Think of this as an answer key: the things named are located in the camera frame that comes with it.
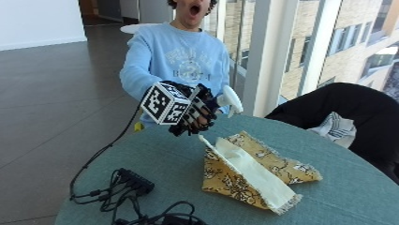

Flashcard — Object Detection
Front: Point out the white cube with black markers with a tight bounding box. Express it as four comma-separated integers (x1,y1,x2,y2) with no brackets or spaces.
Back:
138,81,194,127

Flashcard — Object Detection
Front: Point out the yellow floral patterned cloth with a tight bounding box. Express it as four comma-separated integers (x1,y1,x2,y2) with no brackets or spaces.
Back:
197,130,324,217

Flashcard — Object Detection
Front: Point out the the person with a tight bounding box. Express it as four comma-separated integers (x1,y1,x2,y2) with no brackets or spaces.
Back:
118,0,231,128

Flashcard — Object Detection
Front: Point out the black hub box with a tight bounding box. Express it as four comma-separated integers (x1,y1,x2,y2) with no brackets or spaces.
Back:
114,167,155,197

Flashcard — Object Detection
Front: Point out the white window pillar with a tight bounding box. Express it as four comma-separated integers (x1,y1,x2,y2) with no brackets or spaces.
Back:
242,0,300,119

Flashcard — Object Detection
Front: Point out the black power adapter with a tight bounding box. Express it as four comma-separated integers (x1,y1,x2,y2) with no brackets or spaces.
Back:
159,214,208,225

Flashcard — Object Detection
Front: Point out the white round table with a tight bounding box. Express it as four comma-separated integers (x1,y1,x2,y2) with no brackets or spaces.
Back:
118,22,161,35

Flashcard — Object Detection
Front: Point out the white striped cloth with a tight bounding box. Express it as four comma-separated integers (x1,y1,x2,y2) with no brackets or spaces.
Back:
307,112,357,149

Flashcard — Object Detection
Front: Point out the black jacket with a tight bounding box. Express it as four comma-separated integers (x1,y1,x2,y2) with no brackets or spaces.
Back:
264,82,399,186

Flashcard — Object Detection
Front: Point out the beige brick building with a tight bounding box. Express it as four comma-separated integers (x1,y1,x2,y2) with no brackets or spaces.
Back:
223,0,399,101

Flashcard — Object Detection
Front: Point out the long black glove cable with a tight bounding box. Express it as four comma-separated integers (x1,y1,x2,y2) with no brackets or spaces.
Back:
68,104,145,204

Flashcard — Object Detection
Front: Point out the tangle of black cables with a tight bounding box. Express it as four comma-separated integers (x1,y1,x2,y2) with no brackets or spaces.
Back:
69,170,210,225

